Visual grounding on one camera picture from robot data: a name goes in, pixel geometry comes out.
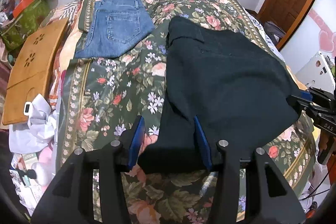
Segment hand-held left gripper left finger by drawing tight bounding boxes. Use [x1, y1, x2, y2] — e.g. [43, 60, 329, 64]
[30, 116, 146, 224]

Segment white wardrobe door pink hearts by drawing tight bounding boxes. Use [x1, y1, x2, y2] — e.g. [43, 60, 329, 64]
[280, 0, 336, 77]

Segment white crumpled cloth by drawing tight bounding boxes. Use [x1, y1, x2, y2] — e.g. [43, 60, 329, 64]
[9, 94, 59, 153]

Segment orange box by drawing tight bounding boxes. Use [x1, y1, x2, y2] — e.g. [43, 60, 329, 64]
[12, 0, 36, 17]

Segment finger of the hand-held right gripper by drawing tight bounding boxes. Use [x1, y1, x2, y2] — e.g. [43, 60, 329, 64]
[300, 88, 322, 102]
[287, 94, 317, 117]

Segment white appliance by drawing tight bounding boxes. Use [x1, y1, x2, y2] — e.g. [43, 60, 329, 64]
[295, 52, 336, 88]

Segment white printed bedsheet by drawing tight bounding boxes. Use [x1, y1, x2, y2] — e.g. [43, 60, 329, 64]
[244, 7, 286, 62]

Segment blue jeans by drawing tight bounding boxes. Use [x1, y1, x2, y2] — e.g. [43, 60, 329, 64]
[74, 0, 156, 59]

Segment striped peach blanket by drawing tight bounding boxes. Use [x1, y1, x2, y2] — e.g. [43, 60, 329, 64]
[49, 0, 91, 111]

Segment black pants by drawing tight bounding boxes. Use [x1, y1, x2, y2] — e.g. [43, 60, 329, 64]
[138, 16, 302, 170]

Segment wooden lap desk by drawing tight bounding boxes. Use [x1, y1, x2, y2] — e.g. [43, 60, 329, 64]
[1, 18, 70, 126]

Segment dark backpack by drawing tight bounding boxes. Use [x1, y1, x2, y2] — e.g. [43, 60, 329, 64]
[264, 21, 286, 46]

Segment green floral storage box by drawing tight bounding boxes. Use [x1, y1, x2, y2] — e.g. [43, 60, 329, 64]
[0, 0, 51, 52]

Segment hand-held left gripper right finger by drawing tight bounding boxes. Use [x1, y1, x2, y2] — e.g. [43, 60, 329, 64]
[194, 116, 307, 224]

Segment dark floral blanket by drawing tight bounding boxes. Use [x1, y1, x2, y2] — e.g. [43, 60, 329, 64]
[56, 0, 317, 224]

